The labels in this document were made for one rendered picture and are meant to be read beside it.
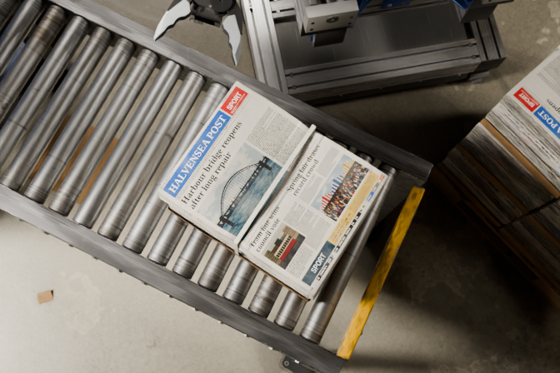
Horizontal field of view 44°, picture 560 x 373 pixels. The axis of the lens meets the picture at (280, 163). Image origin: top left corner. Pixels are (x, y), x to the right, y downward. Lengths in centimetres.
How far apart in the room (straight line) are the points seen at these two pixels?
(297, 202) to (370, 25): 118
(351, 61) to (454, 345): 102
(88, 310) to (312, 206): 123
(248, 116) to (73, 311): 124
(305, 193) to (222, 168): 17
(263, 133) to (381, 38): 110
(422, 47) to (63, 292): 147
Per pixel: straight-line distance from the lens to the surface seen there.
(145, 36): 175
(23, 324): 249
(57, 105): 173
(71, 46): 179
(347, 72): 234
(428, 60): 241
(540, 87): 180
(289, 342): 157
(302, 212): 137
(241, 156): 139
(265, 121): 141
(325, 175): 139
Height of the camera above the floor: 237
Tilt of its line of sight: 75 degrees down
